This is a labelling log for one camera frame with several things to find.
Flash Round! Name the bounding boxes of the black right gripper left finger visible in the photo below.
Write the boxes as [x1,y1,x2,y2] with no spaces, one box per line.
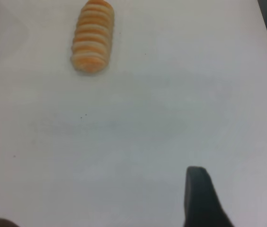
[182,166,234,227]

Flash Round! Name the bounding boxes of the striped orange bread roll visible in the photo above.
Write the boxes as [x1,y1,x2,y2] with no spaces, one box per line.
[71,0,115,73]

